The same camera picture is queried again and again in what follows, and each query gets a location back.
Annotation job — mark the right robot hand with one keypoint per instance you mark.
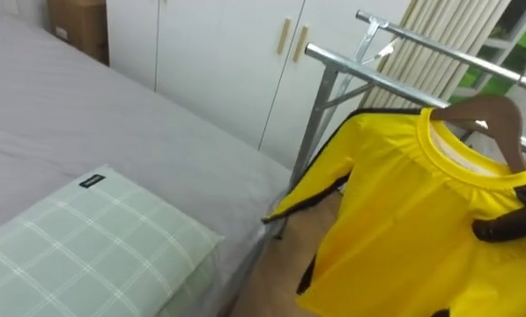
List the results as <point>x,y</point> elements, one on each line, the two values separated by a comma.
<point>522,222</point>

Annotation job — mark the brown wooden hanger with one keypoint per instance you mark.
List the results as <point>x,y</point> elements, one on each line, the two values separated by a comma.
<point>500,119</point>

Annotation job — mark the yellow shirt with black trim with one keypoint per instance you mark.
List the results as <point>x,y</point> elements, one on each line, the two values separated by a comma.
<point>399,211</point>

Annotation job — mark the beige curtain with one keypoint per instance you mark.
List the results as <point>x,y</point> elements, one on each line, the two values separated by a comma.
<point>443,26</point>

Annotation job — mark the metal clothes rack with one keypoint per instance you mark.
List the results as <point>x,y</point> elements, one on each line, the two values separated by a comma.
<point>328,92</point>

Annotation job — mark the green plaid pillow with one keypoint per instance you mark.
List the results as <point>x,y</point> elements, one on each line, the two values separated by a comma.
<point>91,246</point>
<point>187,290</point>

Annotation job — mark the white wardrobe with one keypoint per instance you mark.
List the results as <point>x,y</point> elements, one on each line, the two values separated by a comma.
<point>218,57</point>

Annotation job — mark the grey bed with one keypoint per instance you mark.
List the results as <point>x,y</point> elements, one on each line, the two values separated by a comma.
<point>113,114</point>

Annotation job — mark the wide cardboard box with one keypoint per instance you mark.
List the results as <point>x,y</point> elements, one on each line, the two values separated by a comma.
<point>79,26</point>

